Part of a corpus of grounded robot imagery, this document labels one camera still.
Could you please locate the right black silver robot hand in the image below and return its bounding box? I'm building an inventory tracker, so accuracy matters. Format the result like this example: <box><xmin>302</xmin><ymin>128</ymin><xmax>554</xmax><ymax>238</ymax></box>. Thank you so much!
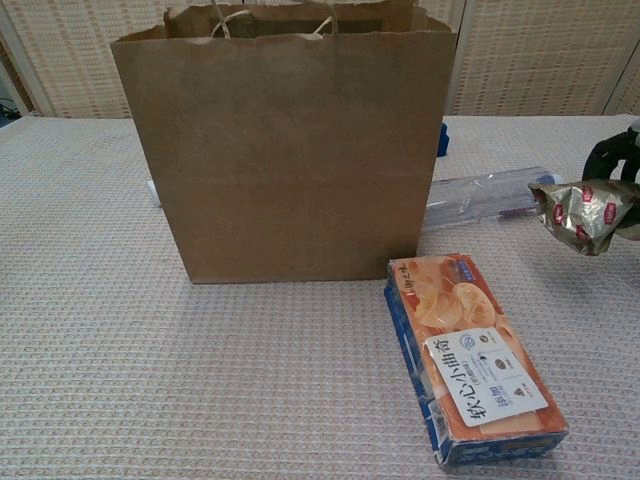
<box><xmin>582</xmin><ymin>117</ymin><xmax>640</xmax><ymax>241</ymax></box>

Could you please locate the gold red snack packet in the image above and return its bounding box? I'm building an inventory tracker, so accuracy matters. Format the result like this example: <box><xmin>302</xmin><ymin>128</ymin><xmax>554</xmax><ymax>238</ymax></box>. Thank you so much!
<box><xmin>528</xmin><ymin>180</ymin><xmax>640</xmax><ymax>257</ymax></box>

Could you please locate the clear plastic water bottle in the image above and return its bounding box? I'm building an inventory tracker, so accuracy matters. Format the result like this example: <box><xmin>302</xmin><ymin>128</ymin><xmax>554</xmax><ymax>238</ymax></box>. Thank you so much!
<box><xmin>424</xmin><ymin>167</ymin><xmax>564</xmax><ymax>231</ymax></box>

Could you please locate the orange cookie box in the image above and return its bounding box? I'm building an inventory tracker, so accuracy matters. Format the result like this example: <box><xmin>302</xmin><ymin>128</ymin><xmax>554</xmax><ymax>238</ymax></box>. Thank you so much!
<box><xmin>383</xmin><ymin>252</ymin><xmax>571</xmax><ymax>469</ymax></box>

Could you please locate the brown paper bag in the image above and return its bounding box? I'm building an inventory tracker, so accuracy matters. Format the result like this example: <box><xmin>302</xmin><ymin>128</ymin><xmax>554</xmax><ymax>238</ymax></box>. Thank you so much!
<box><xmin>109</xmin><ymin>0</ymin><xmax>457</xmax><ymax>285</ymax></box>

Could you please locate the bamboo folding screen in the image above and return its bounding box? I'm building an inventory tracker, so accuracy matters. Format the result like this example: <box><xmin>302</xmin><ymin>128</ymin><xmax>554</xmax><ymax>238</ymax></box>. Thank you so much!
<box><xmin>0</xmin><ymin>0</ymin><xmax>640</xmax><ymax>120</ymax></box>

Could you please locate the cream woven tablecloth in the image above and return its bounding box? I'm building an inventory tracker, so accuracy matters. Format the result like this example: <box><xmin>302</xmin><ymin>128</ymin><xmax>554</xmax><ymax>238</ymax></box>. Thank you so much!
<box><xmin>0</xmin><ymin>113</ymin><xmax>640</xmax><ymax>480</ymax></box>

